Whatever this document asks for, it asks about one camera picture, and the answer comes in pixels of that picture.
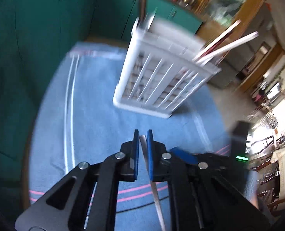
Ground dark red chopstick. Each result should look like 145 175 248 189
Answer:
193 19 241 61

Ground beige chopstick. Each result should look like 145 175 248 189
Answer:
195 31 259 64

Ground blue striped towel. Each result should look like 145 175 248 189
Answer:
27 42 233 231

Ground white plastic utensil caddy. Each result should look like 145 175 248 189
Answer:
113 16 220 118

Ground grey refrigerator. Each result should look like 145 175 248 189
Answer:
209 5 276 89

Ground wooden glass sliding door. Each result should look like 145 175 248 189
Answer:
194 0 264 43

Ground teal lower cabinets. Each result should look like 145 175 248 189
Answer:
0 0 203 188

